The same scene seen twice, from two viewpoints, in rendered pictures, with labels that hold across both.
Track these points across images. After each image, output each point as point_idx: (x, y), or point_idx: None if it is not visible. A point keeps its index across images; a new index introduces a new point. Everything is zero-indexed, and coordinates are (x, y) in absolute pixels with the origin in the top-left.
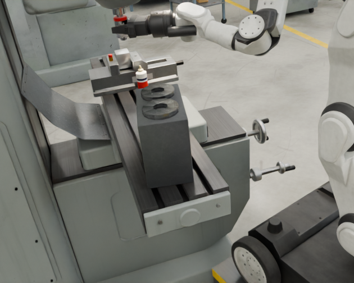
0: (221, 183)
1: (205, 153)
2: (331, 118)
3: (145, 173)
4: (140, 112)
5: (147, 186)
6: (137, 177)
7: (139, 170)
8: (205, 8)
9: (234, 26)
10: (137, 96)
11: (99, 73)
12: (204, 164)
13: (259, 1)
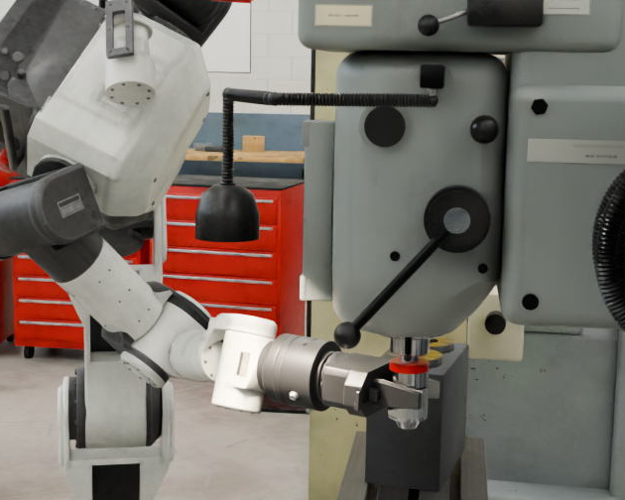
0: (362, 434)
1: (348, 460)
2: (170, 385)
3: (456, 483)
4: (455, 352)
5: (464, 451)
6: (473, 461)
7: (468, 467)
8: (213, 317)
9: (192, 330)
10: (446, 365)
11: None
12: (363, 452)
13: (139, 283)
